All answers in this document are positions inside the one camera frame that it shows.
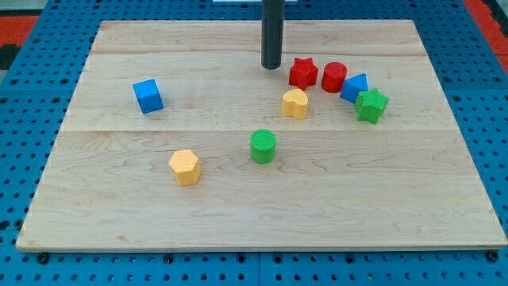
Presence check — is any yellow heart block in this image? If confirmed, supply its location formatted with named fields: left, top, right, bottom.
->
left=281, top=88, right=309, bottom=119

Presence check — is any red star block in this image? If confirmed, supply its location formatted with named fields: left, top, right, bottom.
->
left=289, top=58, right=318, bottom=91

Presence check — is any green star block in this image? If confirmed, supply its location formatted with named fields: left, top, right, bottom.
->
left=354, top=88, right=390, bottom=125

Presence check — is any green cylinder block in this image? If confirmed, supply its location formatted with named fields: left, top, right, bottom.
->
left=249, top=129, right=276, bottom=164

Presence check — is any yellow hexagon block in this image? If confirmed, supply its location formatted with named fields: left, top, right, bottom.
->
left=168, top=149, right=202, bottom=186

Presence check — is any red cylinder block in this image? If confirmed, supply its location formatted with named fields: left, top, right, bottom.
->
left=321, top=62, right=348, bottom=93

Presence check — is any blue triangle block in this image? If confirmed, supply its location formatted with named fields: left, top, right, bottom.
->
left=340, top=73, right=369, bottom=103

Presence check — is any blue cube block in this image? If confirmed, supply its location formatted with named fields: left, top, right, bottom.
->
left=133, top=79, right=164, bottom=114

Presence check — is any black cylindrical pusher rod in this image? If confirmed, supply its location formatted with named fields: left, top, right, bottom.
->
left=261, top=0, right=285, bottom=70

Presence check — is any wooden board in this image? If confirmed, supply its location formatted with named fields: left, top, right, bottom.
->
left=16, top=20, right=507, bottom=253

